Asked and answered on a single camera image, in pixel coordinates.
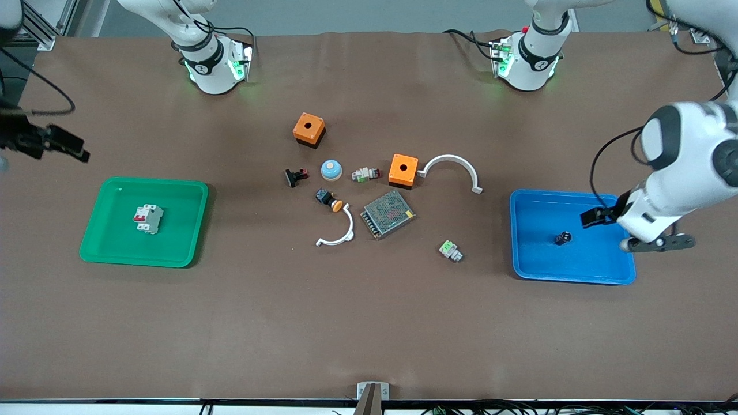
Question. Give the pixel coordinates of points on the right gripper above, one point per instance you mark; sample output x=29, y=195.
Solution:
x=18, y=137

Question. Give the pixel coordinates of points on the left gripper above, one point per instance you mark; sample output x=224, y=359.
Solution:
x=618, y=208

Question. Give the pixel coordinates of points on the small black knob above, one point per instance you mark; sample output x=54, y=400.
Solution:
x=563, y=237

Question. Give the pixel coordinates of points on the white circuit breaker red switch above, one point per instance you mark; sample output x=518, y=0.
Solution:
x=148, y=219

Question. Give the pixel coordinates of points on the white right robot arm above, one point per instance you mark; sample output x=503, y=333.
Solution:
x=210, y=69

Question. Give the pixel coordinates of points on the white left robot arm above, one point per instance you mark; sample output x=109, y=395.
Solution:
x=686, y=144

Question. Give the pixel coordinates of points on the blue plastic tray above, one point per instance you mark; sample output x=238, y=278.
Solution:
x=542, y=259

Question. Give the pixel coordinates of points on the green plastic tray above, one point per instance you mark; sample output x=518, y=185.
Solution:
x=115, y=242

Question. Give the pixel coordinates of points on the green grey terminal block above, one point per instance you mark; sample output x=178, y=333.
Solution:
x=450, y=251

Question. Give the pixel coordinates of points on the large white curved clamp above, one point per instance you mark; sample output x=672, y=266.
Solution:
x=452, y=158

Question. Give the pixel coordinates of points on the orange button box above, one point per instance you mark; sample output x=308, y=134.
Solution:
x=308, y=128
x=403, y=169

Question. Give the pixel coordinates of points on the metal mesh power supply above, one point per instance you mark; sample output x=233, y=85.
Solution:
x=387, y=214

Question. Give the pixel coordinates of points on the small white curved clamp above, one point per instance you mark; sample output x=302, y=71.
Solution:
x=347, y=227

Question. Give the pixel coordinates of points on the brown table mat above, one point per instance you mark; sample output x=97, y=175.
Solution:
x=369, y=323

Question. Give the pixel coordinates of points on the blue dome push button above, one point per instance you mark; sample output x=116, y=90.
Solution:
x=331, y=170

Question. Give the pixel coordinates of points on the black button orange head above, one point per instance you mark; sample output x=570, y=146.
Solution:
x=327, y=199

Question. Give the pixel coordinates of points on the aluminium frame profile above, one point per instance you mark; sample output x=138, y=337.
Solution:
x=40, y=31

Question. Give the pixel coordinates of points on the small metal corner bracket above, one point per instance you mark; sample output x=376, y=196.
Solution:
x=701, y=36

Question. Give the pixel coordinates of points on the black switch with red tip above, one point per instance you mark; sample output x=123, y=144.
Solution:
x=295, y=177

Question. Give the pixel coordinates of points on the white switch green red ends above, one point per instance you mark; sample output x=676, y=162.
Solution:
x=365, y=174

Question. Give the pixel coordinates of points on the metal table edge bracket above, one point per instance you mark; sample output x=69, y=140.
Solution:
x=383, y=391

